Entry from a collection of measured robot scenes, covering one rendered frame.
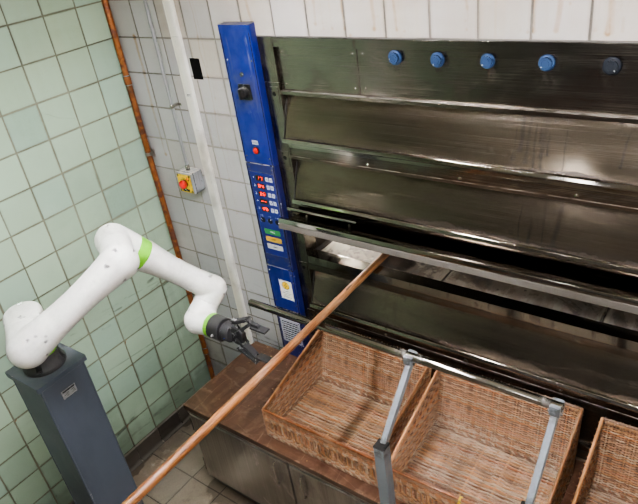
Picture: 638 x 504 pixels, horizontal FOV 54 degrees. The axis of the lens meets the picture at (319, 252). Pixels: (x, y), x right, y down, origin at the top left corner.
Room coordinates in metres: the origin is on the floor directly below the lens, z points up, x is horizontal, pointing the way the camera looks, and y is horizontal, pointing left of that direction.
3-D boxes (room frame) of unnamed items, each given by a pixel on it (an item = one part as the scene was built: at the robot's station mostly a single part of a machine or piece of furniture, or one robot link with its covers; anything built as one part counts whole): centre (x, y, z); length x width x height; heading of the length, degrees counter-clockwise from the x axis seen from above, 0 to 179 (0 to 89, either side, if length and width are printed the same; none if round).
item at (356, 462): (1.91, -0.03, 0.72); 0.56 x 0.49 x 0.28; 50
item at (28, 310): (1.79, 1.03, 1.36); 0.16 x 0.13 x 0.19; 20
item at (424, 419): (1.53, -0.48, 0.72); 0.56 x 0.49 x 0.28; 51
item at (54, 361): (1.84, 1.08, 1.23); 0.26 x 0.15 x 0.06; 51
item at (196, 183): (2.68, 0.54, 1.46); 0.10 x 0.07 x 0.10; 50
